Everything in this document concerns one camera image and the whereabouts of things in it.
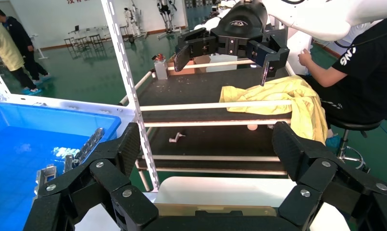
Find grey ladder metal part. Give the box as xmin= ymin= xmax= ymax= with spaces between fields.
xmin=33 ymin=164 xmax=58 ymax=200
xmin=63 ymin=154 xmax=74 ymax=173

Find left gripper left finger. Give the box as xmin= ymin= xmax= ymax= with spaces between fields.
xmin=23 ymin=122 xmax=159 ymax=231

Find small white box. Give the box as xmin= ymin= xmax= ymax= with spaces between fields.
xmin=153 ymin=59 xmax=169 ymax=80

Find long notched metal part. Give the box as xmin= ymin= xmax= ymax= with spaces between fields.
xmin=73 ymin=127 xmax=105 ymax=165

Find cardboard box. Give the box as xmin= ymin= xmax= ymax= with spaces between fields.
xmin=167 ymin=55 xmax=212 ymax=77

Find person in dark jacket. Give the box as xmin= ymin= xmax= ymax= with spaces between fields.
xmin=0 ymin=8 xmax=50 ymax=85

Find white humanoid robot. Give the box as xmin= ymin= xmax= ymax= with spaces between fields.
xmin=122 ymin=0 xmax=144 ymax=38

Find yellow cloth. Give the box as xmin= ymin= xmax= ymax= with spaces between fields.
xmin=218 ymin=75 xmax=329 ymax=145

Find blue plastic bin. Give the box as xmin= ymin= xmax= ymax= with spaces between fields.
xmin=0 ymin=103 xmax=122 ymax=231

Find seated person black shirt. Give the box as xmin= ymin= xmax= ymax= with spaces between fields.
xmin=297 ymin=17 xmax=387 ymax=151

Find clear plastic bag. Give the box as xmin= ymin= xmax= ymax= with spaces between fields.
xmin=51 ymin=146 xmax=82 ymax=159

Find black humanoid robot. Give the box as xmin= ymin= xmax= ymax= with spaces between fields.
xmin=156 ymin=0 xmax=178 ymax=35

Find white pipe cart black shelves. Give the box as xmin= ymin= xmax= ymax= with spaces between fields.
xmin=118 ymin=59 xmax=297 ymax=193

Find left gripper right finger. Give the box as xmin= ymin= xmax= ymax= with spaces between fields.
xmin=272 ymin=121 xmax=387 ymax=231

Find small white pipe fitting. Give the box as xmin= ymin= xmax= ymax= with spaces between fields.
xmin=168 ymin=132 xmax=186 ymax=143

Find person in yellow coat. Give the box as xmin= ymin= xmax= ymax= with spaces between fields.
xmin=0 ymin=20 xmax=43 ymax=96

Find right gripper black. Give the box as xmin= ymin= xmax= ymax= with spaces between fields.
xmin=173 ymin=1 xmax=290 ymax=87

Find white rectangular box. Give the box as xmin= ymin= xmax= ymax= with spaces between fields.
xmin=206 ymin=54 xmax=238 ymax=73

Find black round stool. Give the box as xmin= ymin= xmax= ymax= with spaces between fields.
xmin=326 ymin=117 xmax=384 ymax=173

